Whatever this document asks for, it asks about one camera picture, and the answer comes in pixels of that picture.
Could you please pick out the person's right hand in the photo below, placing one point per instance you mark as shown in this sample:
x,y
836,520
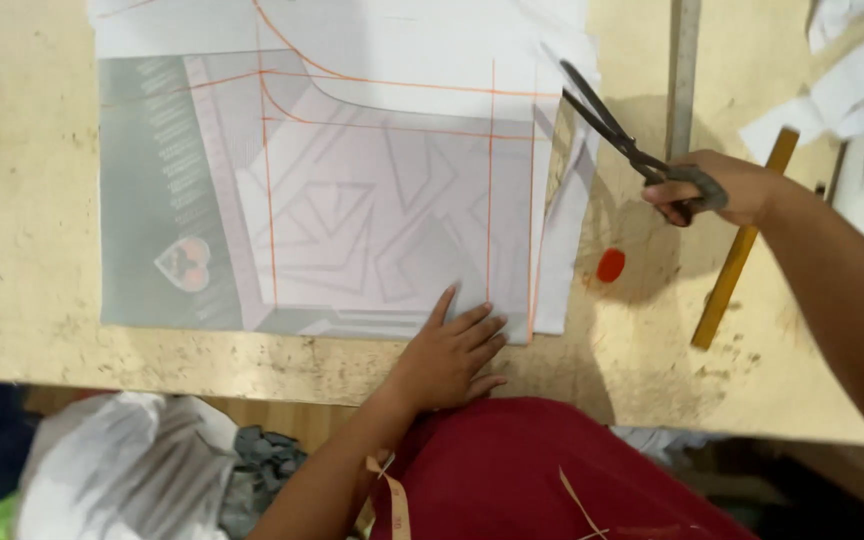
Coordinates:
x,y
732,187

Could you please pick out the person's left hand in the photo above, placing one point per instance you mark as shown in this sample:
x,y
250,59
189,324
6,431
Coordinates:
x,y
436,367

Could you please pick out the person's right fingers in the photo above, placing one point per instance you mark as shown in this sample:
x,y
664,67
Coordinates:
x,y
664,196

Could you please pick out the black metal tailor scissors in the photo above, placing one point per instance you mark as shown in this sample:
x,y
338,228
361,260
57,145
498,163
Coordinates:
x,y
612,129

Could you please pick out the white fabric with orange lines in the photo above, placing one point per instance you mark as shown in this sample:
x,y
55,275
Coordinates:
x,y
402,45

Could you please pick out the orange tailor chalk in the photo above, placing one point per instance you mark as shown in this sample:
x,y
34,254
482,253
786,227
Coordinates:
x,y
610,265

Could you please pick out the yellow wooden ruler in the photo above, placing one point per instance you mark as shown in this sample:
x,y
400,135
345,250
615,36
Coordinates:
x,y
728,277

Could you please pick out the grey metal ruler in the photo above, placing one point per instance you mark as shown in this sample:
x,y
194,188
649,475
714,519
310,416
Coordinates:
x,y
683,75

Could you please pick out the large white fabric scrap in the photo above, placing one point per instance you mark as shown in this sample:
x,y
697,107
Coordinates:
x,y
844,97

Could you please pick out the white cloth under table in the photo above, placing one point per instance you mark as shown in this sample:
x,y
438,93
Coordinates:
x,y
664,441

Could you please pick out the small white fabric scrap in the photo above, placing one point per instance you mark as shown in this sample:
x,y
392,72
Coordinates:
x,y
833,19

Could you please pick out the red garment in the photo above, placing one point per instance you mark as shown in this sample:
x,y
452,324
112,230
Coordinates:
x,y
522,472

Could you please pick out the beige measuring tape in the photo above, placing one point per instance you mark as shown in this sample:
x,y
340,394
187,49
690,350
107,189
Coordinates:
x,y
396,499

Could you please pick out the pile of grey fabric scraps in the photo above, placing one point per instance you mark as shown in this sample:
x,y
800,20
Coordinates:
x,y
263,465

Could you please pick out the grey printed paper sheet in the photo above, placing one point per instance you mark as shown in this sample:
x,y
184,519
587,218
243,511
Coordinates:
x,y
147,225

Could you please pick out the white plastic bag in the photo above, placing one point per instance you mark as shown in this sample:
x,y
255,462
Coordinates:
x,y
124,465

